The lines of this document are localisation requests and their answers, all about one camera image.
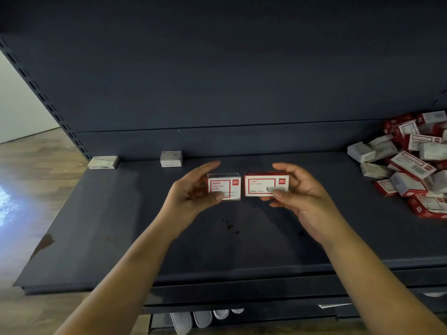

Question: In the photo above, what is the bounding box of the person's right hand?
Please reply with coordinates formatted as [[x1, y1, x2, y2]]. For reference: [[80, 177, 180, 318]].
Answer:
[[262, 161, 343, 243]]

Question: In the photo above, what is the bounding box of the person's left hand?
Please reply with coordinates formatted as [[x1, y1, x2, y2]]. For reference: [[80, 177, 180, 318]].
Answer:
[[162, 160, 226, 236]]

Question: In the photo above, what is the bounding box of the small red white box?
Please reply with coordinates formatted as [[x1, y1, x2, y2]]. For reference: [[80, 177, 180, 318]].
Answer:
[[207, 172, 243, 202], [244, 173, 291, 198]]

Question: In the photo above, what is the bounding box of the pile of red white boxes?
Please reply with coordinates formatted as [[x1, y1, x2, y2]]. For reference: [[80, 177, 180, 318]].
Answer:
[[347, 110, 447, 220]]

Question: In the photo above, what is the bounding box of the dark metal shelf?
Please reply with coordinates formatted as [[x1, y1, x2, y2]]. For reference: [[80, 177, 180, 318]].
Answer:
[[0, 0, 447, 335]]

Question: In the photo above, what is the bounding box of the person's left forearm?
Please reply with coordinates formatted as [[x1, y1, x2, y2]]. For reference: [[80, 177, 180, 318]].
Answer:
[[54, 220, 188, 335]]

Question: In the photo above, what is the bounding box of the person's right forearm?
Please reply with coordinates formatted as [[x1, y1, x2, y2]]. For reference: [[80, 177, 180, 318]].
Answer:
[[318, 218, 447, 335]]

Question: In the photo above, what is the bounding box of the white paper card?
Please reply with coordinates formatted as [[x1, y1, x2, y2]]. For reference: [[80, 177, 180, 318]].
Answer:
[[318, 301, 353, 310]]

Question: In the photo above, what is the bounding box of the grey slipper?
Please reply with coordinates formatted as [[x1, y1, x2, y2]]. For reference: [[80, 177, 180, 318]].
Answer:
[[193, 310, 213, 328], [169, 312, 194, 335]]

